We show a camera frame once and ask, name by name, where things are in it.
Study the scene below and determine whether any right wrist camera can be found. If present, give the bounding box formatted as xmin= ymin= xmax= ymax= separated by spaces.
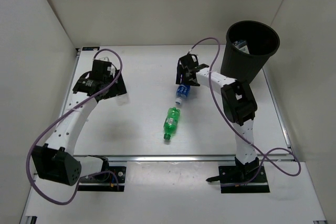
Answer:
xmin=187 ymin=49 xmax=198 ymax=61

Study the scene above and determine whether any black ribbed plastic bin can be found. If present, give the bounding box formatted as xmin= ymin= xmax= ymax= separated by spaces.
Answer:
xmin=220 ymin=20 xmax=280 ymax=83

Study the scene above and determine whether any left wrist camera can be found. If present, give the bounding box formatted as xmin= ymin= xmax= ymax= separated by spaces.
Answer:
xmin=94 ymin=57 xmax=110 ymax=62

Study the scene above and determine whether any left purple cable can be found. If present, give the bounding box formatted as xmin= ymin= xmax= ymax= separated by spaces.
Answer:
xmin=26 ymin=48 xmax=124 ymax=205

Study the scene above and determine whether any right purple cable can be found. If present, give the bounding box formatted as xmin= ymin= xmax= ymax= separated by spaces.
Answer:
xmin=187 ymin=37 xmax=301 ymax=188

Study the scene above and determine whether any green plastic soda bottle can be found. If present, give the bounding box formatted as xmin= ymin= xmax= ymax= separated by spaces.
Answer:
xmin=163 ymin=107 xmax=181 ymax=141

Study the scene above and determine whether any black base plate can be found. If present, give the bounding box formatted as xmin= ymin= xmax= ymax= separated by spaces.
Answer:
xmin=78 ymin=163 xmax=127 ymax=192
xmin=206 ymin=164 xmax=270 ymax=194

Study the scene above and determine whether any small dark label sticker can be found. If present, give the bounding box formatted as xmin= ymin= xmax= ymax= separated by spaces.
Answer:
xmin=81 ymin=47 xmax=100 ymax=51

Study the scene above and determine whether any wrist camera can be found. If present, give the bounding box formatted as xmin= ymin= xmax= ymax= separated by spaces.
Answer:
xmin=94 ymin=57 xmax=110 ymax=62
xmin=187 ymin=49 xmax=198 ymax=61

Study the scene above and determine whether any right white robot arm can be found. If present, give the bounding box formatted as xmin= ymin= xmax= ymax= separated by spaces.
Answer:
xmin=176 ymin=53 xmax=259 ymax=183

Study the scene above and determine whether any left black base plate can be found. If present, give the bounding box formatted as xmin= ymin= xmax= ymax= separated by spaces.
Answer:
xmin=78 ymin=163 xmax=127 ymax=192

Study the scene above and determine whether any purple cable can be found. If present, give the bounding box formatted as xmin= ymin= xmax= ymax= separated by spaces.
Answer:
xmin=26 ymin=48 xmax=124 ymax=205
xmin=187 ymin=37 xmax=301 ymax=188

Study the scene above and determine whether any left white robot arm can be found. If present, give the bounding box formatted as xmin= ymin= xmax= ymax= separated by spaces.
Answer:
xmin=31 ymin=60 xmax=127 ymax=186

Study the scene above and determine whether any aluminium table rail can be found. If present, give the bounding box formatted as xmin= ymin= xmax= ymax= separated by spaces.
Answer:
xmin=73 ymin=154 xmax=292 ymax=163

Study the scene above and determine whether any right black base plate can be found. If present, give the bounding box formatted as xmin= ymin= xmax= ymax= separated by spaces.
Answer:
xmin=206 ymin=164 xmax=270 ymax=194

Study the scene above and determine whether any clear bottle blue label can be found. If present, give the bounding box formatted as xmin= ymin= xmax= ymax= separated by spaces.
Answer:
xmin=175 ymin=84 xmax=191 ymax=105

